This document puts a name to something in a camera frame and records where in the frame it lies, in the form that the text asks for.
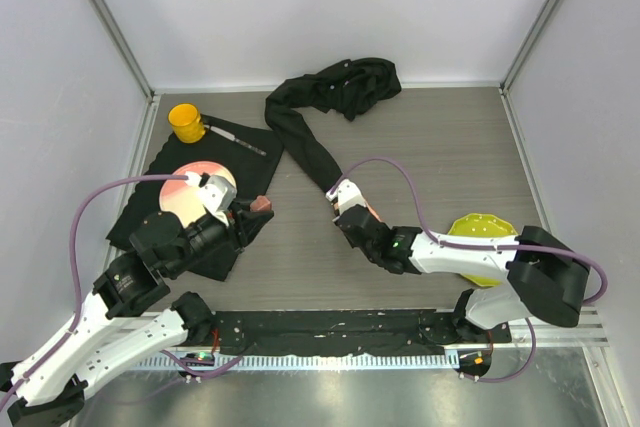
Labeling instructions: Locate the yellow green plate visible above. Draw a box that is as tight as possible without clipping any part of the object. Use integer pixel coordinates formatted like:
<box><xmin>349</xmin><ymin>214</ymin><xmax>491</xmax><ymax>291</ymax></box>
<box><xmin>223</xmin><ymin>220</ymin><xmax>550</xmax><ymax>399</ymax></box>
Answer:
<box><xmin>445</xmin><ymin>212</ymin><xmax>519</xmax><ymax>289</ymax></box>

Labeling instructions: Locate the black sleeved shirt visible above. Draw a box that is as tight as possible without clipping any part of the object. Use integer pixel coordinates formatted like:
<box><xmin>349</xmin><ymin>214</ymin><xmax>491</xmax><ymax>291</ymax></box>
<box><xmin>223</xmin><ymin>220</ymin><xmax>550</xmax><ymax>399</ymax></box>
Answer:
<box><xmin>264</xmin><ymin>57</ymin><xmax>402</xmax><ymax>192</ymax></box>

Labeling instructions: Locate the table knife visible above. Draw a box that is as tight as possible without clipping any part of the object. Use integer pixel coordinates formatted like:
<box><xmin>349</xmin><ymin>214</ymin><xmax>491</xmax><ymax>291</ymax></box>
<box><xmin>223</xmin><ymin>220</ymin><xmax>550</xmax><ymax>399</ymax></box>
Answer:
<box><xmin>204</xmin><ymin>124</ymin><xmax>266</xmax><ymax>157</ymax></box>

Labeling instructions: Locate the mannequin hand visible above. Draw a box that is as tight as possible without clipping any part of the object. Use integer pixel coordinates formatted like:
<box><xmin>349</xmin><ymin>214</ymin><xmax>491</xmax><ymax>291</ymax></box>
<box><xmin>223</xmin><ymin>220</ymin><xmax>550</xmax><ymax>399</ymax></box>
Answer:
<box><xmin>365</xmin><ymin>201</ymin><xmax>382</xmax><ymax>222</ymax></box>

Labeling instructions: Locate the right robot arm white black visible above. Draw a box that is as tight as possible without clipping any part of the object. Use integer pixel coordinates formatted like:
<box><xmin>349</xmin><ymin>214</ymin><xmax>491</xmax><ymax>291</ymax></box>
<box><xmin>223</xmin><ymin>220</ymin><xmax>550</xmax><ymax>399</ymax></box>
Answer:
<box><xmin>334</xmin><ymin>205</ymin><xmax>590</xmax><ymax>342</ymax></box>

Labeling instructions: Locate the yellow cup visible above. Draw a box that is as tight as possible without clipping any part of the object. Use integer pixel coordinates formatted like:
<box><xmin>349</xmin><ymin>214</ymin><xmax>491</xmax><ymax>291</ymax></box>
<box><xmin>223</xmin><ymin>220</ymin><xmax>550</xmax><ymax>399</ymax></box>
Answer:
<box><xmin>168</xmin><ymin>103</ymin><xmax>206</xmax><ymax>144</ymax></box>

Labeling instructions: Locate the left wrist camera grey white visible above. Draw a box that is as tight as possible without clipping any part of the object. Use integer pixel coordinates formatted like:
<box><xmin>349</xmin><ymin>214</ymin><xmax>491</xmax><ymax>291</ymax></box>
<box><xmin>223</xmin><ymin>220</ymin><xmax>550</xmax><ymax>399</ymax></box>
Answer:
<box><xmin>196</xmin><ymin>173</ymin><xmax>237</xmax><ymax>227</ymax></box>

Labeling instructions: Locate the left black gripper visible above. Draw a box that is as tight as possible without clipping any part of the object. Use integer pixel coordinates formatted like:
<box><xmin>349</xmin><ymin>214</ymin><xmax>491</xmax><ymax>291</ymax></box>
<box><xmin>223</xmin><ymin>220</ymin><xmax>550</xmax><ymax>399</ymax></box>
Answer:
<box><xmin>168</xmin><ymin>197</ymin><xmax>275</xmax><ymax>276</ymax></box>

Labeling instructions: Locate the nail polish bottle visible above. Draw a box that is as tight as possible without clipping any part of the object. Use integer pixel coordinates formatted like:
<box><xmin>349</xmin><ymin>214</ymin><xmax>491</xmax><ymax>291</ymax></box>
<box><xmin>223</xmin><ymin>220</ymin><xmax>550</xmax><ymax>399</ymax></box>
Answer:
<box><xmin>250</xmin><ymin>195</ymin><xmax>272</xmax><ymax>212</ymax></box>

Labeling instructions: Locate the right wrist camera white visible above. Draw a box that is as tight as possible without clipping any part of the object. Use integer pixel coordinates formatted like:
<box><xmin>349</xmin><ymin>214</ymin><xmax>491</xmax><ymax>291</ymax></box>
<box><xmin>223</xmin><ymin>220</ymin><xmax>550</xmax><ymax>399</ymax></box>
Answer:
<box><xmin>325</xmin><ymin>178</ymin><xmax>367</xmax><ymax>216</ymax></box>

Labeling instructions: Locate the pink cream plate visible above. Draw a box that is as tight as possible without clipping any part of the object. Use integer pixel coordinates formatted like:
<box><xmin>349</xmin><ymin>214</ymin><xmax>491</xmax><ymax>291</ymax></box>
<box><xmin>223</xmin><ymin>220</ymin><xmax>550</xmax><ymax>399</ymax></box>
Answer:
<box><xmin>159</xmin><ymin>161</ymin><xmax>236</xmax><ymax>227</ymax></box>

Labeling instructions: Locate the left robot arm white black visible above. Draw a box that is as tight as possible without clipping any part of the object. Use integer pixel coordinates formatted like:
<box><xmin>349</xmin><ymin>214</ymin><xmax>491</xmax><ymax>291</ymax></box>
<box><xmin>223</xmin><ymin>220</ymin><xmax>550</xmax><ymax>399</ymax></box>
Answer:
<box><xmin>1</xmin><ymin>196</ymin><xmax>273</xmax><ymax>426</ymax></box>

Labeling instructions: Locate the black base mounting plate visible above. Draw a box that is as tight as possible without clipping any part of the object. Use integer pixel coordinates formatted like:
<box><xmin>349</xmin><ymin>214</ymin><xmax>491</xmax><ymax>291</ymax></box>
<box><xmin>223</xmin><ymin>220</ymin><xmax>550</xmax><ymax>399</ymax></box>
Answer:
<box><xmin>215</xmin><ymin>309</ymin><xmax>512</xmax><ymax>357</ymax></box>

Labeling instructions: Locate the white slotted cable duct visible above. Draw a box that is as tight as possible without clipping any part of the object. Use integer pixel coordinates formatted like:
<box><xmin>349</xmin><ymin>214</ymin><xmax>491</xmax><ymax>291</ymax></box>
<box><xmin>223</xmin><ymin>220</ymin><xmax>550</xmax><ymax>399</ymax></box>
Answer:
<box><xmin>130</xmin><ymin>350</ymin><xmax>459</xmax><ymax>372</ymax></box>

